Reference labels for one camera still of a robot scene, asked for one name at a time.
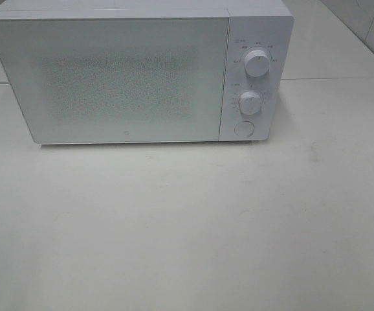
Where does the white microwave knob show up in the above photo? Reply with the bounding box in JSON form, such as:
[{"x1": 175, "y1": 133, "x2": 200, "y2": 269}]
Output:
[
  {"x1": 243, "y1": 47, "x2": 270, "y2": 78},
  {"x1": 239, "y1": 91, "x2": 263, "y2": 115}
]

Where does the white microwave door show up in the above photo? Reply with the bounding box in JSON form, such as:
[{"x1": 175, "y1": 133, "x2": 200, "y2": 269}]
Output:
[{"x1": 0, "y1": 18, "x2": 228, "y2": 144}]

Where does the white microwave release button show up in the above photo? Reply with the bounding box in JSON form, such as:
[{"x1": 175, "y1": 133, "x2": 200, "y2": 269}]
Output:
[{"x1": 234, "y1": 121, "x2": 254, "y2": 137}]

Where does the white microwave oven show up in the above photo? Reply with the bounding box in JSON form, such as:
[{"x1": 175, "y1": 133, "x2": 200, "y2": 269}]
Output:
[{"x1": 0, "y1": 1, "x2": 294, "y2": 143}]

